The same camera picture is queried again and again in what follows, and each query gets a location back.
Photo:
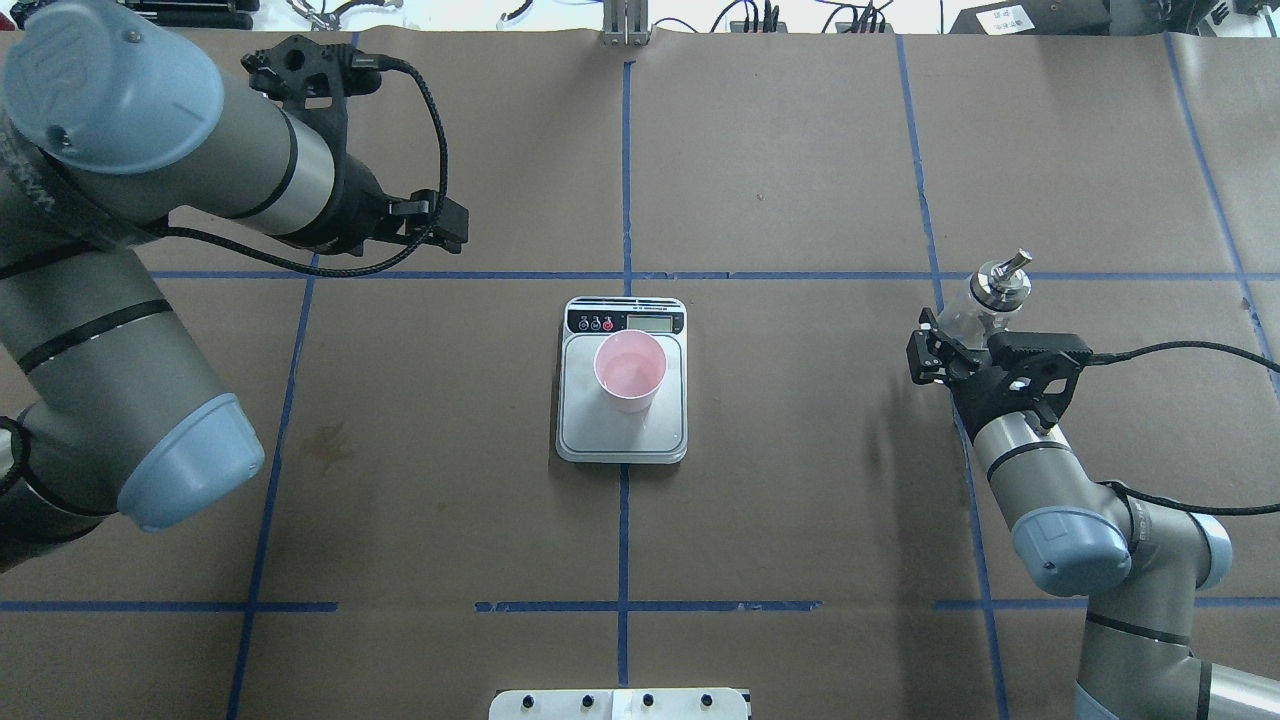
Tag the white camera stand pole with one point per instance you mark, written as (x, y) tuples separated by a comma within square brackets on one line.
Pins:
[(622, 703)]

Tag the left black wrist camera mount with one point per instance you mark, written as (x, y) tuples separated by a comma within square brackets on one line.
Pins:
[(302, 75)]

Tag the black box with white label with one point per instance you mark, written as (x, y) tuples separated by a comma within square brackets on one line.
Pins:
[(1001, 18)]

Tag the silver digital kitchen scale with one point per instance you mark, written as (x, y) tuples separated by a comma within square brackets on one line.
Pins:
[(595, 425)]

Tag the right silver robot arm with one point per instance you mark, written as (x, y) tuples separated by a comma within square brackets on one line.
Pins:
[(1137, 559)]

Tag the pink plastic cup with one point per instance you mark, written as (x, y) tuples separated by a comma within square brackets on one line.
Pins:
[(630, 367)]

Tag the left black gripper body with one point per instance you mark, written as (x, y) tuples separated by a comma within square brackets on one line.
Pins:
[(357, 203)]

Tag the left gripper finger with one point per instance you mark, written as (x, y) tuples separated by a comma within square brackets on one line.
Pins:
[(412, 237), (422, 205)]

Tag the black folded tripod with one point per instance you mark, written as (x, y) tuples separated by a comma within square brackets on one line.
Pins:
[(196, 14)]

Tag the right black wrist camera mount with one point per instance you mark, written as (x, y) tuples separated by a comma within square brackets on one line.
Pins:
[(1040, 373)]

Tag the aluminium frame post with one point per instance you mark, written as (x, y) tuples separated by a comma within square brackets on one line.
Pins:
[(626, 23)]

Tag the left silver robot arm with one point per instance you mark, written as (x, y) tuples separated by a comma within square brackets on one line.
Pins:
[(117, 133)]

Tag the clear glass sauce bottle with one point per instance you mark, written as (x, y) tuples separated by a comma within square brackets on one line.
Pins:
[(997, 290)]

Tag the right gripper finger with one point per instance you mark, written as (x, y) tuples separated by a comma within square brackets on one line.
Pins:
[(958, 337), (927, 358)]

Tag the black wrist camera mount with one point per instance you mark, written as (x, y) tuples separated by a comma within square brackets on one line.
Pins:
[(302, 75), (1040, 373)]

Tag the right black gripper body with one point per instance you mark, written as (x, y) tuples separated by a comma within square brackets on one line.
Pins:
[(980, 396)]

